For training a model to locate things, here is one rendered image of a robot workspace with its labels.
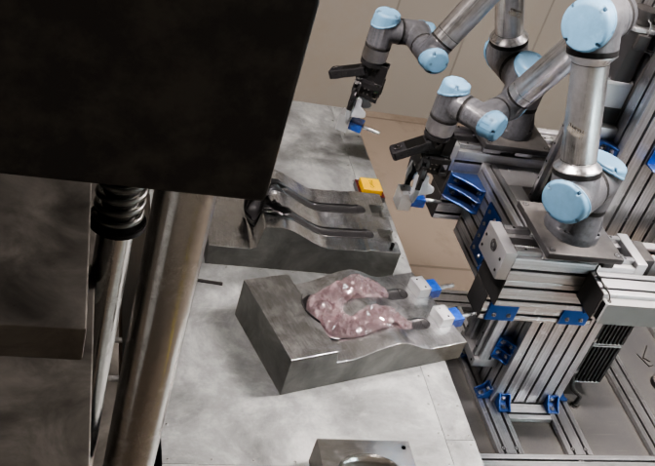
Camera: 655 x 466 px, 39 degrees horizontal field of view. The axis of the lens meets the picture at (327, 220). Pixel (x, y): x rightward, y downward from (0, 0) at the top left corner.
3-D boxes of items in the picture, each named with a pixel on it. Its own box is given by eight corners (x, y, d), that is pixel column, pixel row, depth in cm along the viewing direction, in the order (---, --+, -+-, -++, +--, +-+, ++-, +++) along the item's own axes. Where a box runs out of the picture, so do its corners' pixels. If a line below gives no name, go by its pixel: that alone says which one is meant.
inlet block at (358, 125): (378, 136, 284) (384, 122, 281) (374, 144, 280) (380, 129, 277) (339, 122, 285) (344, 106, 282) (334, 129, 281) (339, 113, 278)
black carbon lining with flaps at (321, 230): (361, 210, 256) (370, 182, 250) (373, 248, 243) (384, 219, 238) (238, 197, 246) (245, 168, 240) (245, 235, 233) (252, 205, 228)
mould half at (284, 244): (370, 218, 266) (384, 180, 258) (391, 279, 246) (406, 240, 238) (197, 201, 251) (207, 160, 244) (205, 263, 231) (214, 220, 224)
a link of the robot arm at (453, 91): (464, 93, 230) (437, 77, 233) (449, 130, 236) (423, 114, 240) (480, 86, 236) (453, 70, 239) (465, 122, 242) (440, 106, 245)
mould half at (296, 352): (405, 288, 245) (419, 255, 239) (459, 357, 228) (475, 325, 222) (234, 314, 219) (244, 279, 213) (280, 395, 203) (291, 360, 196)
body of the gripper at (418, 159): (444, 179, 249) (459, 141, 242) (415, 175, 246) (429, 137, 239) (437, 163, 255) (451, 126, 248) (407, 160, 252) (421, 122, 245)
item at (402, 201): (435, 204, 262) (442, 188, 259) (440, 214, 258) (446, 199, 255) (392, 199, 258) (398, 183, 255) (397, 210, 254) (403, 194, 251)
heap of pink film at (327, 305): (382, 285, 233) (391, 261, 229) (418, 333, 222) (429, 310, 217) (291, 298, 220) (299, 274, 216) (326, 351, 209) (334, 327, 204)
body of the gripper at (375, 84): (374, 106, 272) (386, 70, 265) (347, 96, 273) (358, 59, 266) (380, 96, 278) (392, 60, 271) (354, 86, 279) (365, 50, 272)
